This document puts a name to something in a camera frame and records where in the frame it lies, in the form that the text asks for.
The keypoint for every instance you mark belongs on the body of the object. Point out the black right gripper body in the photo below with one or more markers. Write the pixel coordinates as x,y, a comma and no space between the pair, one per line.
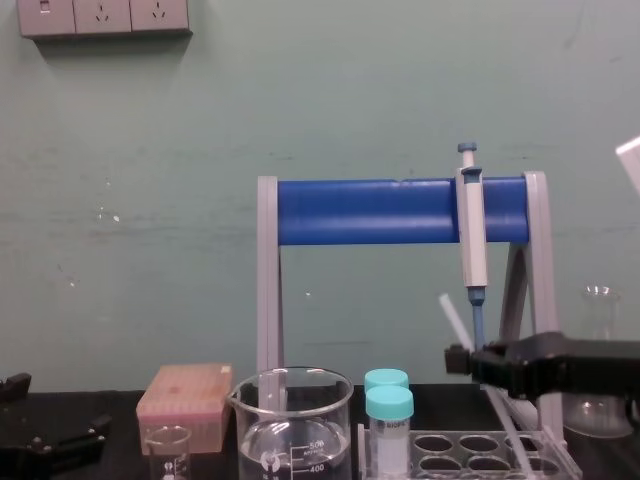
575,367

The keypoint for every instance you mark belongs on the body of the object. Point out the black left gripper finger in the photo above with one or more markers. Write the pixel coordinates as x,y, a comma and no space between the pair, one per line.
15,386
75,437

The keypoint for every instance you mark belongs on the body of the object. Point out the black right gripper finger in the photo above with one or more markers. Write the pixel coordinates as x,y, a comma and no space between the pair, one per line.
458,359
490,370

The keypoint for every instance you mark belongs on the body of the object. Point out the clear glass stirring rod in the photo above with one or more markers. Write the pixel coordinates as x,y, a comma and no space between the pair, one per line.
454,320

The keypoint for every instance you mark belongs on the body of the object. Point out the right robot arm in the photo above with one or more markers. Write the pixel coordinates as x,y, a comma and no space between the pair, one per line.
630,165

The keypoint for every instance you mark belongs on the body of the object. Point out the clear glass conical flask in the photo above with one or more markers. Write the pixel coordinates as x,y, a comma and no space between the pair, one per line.
600,415

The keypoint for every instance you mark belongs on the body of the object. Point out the teal capped sample tube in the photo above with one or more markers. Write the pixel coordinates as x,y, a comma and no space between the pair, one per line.
386,377
390,430

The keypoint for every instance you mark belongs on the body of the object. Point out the clear plastic tube rack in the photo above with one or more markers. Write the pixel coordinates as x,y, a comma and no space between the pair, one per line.
475,452

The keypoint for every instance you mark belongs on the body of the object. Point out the small glass beaker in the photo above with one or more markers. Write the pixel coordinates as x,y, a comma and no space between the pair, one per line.
169,455

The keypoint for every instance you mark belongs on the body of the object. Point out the pink pipette tip box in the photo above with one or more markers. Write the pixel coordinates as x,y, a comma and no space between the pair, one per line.
187,400

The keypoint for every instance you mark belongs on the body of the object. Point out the grey pipette with blue tip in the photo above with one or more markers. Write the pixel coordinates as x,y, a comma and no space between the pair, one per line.
474,235

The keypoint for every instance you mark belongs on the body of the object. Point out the grey pipette stand blue bar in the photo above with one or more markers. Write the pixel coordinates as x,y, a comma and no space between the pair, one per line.
370,212

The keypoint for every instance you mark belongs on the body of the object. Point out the large glass beaker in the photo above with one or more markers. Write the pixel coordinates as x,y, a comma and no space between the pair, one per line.
292,435

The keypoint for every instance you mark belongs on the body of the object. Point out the grey wall socket panel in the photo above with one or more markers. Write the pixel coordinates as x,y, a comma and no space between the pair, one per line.
105,17

